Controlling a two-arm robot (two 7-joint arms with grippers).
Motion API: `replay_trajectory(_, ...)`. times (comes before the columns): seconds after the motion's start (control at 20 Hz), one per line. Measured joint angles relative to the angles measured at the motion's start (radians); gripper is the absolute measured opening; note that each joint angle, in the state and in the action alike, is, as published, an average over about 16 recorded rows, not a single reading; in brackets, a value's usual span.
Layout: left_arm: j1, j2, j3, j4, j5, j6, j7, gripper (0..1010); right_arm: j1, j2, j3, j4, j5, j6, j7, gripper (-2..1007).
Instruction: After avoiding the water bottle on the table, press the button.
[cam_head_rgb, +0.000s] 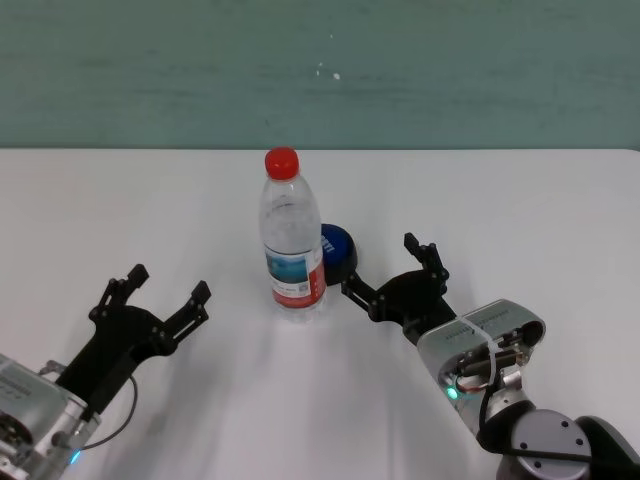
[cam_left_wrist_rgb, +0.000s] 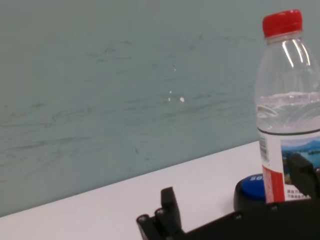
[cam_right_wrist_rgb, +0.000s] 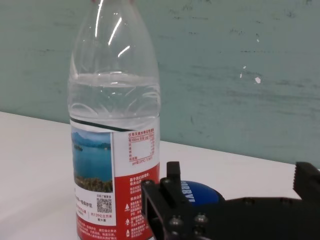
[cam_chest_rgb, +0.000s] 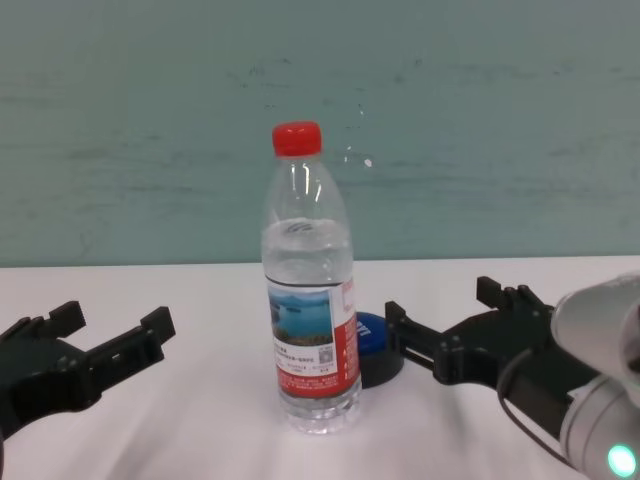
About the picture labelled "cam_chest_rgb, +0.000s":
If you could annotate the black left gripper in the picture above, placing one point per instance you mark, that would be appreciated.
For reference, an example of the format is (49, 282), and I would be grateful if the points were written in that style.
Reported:
(45, 380)

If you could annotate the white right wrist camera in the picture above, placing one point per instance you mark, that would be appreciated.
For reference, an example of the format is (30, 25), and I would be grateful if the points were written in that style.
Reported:
(590, 325)

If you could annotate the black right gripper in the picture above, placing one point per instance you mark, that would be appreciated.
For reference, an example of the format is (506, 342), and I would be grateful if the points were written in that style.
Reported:
(500, 350)

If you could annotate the clear red-capped water bottle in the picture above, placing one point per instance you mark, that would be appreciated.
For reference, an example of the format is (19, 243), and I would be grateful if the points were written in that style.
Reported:
(307, 250)

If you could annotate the blue button with black base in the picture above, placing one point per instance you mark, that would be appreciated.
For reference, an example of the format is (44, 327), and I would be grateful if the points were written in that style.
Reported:
(375, 345)

